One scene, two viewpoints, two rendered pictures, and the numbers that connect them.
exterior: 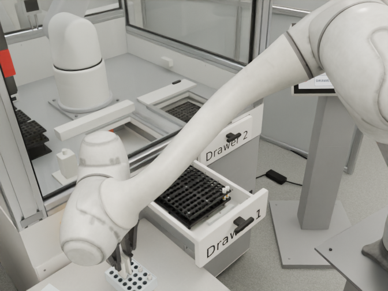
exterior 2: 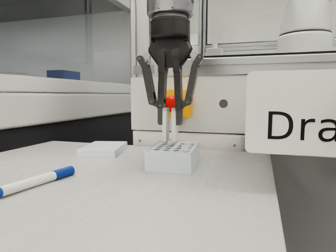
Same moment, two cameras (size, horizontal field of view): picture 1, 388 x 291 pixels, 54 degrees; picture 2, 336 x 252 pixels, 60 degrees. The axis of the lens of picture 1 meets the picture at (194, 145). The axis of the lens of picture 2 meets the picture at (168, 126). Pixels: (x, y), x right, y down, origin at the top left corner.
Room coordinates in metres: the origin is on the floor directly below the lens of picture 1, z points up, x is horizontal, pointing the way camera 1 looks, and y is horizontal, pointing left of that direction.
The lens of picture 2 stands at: (0.38, -0.29, 0.90)
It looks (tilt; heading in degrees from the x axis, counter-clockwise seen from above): 6 degrees down; 60
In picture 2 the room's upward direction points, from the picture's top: straight up
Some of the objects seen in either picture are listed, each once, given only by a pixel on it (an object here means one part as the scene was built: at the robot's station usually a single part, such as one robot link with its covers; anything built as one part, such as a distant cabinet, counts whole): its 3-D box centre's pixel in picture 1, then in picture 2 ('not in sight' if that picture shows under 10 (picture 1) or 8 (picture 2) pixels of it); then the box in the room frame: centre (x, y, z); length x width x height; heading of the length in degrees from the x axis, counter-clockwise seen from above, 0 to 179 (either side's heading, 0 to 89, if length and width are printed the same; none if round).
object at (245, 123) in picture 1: (226, 140); not in sight; (1.22, -0.12, 0.87); 0.29 x 0.02 x 0.11; 132
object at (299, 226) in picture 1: (328, 163); not in sight; (1.55, -0.69, 0.51); 0.50 x 0.45 x 1.02; 178
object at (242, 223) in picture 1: (241, 222); not in sight; (0.76, -0.13, 0.91); 0.07 x 0.04 x 0.01; 132
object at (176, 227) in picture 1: (185, 194); not in sight; (0.93, 0.03, 0.86); 0.40 x 0.26 x 0.06; 42
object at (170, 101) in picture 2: not in sight; (173, 103); (0.75, 0.32, 0.88); 0.04 x 0.03 x 0.04; 132
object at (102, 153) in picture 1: (103, 168); not in sight; (0.66, 0.20, 1.18); 0.13 x 0.11 x 0.16; 1
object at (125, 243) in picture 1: (123, 239); (178, 79); (0.68, 0.19, 0.93); 0.04 x 0.01 x 0.11; 48
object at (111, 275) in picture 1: (131, 279); (174, 155); (0.67, 0.18, 0.78); 0.12 x 0.08 x 0.04; 48
